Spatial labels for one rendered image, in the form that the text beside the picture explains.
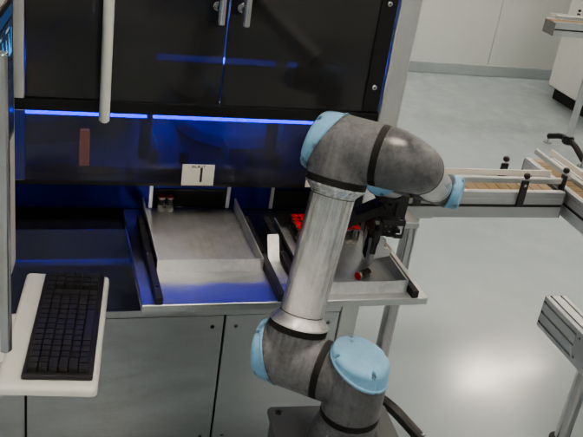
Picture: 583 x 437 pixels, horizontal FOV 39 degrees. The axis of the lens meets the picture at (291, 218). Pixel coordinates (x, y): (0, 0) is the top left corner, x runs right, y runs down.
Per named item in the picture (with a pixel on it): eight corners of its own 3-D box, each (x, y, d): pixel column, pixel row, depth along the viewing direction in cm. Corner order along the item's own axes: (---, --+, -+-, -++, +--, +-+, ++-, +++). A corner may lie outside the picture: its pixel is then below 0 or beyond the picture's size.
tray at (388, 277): (271, 228, 226) (273, 217, 225) (361, 228, 234) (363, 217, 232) (305, 295, 197) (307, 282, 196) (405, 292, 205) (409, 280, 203)
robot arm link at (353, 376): (370, 437, 153) (383, 378, 148) (303, 412, 157) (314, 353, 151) (389, 401, 164) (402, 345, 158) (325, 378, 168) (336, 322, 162)
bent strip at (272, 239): (264, 254, 213) (266, 233, 210) (275, 253, 213) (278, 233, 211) (278, 283, 201) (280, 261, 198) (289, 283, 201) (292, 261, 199)
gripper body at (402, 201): (401, 241, 209) (412, 200, 203) (369, 240, 207) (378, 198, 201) (394, 225, 215) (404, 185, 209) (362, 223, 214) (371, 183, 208)
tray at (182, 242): (140, 208, 226) (141, 197, 224) (234, 209, 234) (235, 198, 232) (156, 272, 197) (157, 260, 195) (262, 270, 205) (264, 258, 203)
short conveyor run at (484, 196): (363, 219, 248) (373, 172, 241) (347, 197, 261) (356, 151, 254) (561, 220, 268) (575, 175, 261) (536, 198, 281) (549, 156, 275)
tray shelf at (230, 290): (122, 214, 225) (122, 208, 224) (362, 216, 246) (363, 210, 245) (140, 312, 184) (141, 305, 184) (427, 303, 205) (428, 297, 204)
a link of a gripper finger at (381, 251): (388, 271, 213) (395, 239, 209) (366, 270, 212) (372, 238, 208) (385, 265, 216) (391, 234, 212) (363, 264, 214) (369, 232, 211)
